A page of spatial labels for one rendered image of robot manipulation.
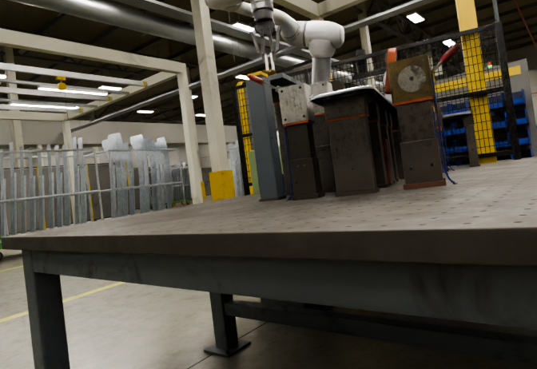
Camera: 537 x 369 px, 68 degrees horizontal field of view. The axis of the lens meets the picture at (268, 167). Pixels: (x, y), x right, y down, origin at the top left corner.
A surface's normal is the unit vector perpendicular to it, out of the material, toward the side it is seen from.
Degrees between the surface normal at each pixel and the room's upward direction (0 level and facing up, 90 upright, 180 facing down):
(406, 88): 90
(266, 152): 90
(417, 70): 90
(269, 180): 90
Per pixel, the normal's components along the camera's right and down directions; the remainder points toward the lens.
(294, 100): -0.41, 0.03
